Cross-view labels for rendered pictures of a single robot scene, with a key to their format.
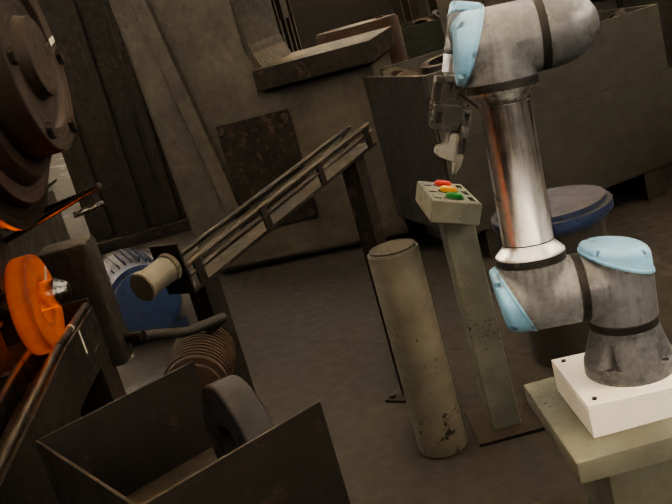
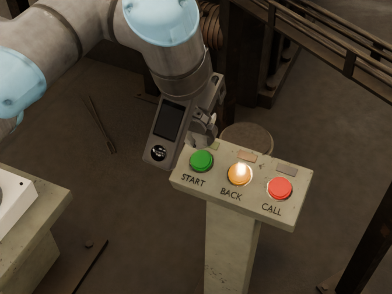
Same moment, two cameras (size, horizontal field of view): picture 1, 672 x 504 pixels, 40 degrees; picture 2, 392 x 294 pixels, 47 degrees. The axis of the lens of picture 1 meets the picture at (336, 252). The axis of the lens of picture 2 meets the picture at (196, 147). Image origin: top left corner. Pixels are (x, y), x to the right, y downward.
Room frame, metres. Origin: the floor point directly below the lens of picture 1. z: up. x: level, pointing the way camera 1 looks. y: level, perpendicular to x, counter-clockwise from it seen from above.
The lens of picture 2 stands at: (2.18, -0.78, 1.24)
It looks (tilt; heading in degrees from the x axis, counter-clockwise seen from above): 48 degrees down; 114
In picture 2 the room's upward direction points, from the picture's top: straight up
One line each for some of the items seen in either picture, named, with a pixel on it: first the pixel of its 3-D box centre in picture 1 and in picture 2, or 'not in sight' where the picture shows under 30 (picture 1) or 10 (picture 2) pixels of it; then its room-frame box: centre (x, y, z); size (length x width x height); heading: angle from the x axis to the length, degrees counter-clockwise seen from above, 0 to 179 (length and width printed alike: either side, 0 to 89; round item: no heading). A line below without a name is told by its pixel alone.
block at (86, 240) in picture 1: (83, 305); not in sight; (1.61, 0.47, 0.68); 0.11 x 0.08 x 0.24; 89
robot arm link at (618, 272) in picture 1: (614, 278); not in sight; (1.44, -0.44, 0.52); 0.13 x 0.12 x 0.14; 84
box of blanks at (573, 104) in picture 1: (511, 125); not in sight; (3.81, -0.86, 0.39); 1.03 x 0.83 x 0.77; 104
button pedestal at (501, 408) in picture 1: (475, 307); (230, 254); (2.04, -0.29, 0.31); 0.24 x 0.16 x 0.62; 179
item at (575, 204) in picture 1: (565, 277); not in sight; (2.33, -0.58, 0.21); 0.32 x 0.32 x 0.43
